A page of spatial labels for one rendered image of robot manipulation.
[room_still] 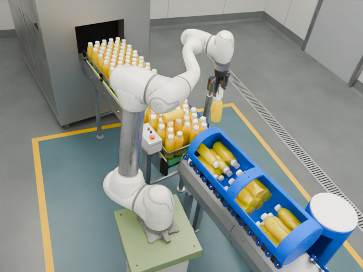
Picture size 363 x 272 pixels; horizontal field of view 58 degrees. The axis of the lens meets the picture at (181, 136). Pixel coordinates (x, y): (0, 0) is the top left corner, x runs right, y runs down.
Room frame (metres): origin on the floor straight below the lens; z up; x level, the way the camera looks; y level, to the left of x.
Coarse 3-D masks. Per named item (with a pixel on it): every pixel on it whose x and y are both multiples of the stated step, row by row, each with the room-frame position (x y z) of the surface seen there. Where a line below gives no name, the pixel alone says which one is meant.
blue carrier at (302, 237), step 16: (208, 128) 1.62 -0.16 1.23; (192, 144) 1.53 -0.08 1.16; (208, 144) 1.63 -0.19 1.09; (224, 144) 1.67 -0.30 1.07; (192, 160) 1.50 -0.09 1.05; (240, 160) 1.53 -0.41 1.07; (208, 176) 1.36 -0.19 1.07; (224, 176) 1.47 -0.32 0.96; (240, 176) 1.26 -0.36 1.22; (256, 176) 1.25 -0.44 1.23; (224, 192) 1.23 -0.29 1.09; (272, 192) 1.29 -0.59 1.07; (240, 208) 1.12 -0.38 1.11; (272, 208) 1.23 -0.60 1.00; (288, 208) 1.19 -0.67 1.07; (256, 224) 1.03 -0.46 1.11; (304, 224) 0.98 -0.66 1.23; (288, 240) 0.90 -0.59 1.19; (304, 240) 0.90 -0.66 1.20; (288, 256) 0.86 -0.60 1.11
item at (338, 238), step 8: (312, 216) 1.19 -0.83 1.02; (320, 224) 1.14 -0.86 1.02; (328, 232) 1.11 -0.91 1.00; (336, 232) 1.10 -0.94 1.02; (344, 232) 1.11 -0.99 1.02; (320, 240) 1.32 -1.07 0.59; (328, 240) 1.28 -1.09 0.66; (336, 240) 1.10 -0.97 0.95; (344, 240) 1.12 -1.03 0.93; (312, 248) 1.33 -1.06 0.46; (320, 248) 1.29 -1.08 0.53; (328, 248) 1.10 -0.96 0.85; (336, 248) 1.11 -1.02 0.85; (320, 256) 1.10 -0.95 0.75; (328, 256) 1.10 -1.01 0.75; (320, 264) 1.10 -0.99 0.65
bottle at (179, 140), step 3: (174, 138) 1.69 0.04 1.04; (177, 138) 1.68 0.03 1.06; (180, 138) 1.68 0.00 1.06; (183, 138) 1.71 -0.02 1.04; (177, 141) 1.67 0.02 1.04; (180, 141) 1.68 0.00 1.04; (183, 141) 1.70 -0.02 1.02; (177, 144) 1.67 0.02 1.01; (180, 144) 1.67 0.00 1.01; (174, 147) 1.68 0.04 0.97; (177, 147) 1.67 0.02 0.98; (180, 147) 1.68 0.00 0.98; (177, 153) 1.67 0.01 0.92; (180, 153) 1.68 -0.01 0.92
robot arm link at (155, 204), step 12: (144, 192) 0.99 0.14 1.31; (156, 192) 0.98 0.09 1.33; (168, 192) 0.99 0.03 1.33; (144, 204) 0.94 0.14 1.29; (156, 204) 0.93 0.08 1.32; (168, 204) 0.95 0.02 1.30; (144, 216) 0.92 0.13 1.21; (156, 216) 0.90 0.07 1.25; (168, 216) 0.93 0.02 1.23; (156, 228) 0.91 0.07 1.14
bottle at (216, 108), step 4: (220, 100) 1.64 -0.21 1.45; (212, 104) 1.64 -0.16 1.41; (216, 104) 1.62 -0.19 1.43; (220, 104) 1.63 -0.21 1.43; (212, 108) 1.64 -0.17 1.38; (216, 108) 1.62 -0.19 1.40; (220, 108) 1.63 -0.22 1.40; (212, 112) 1.64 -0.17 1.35; (216, 112) 1.62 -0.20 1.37; (220, 112) 1.64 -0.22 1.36; (212, 116) 1.64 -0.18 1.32; (216, 116) 1.63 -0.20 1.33; (220, 116) 1.64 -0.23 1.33; (212, 120) 1.64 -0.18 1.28; (216, 120) 1.63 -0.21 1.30
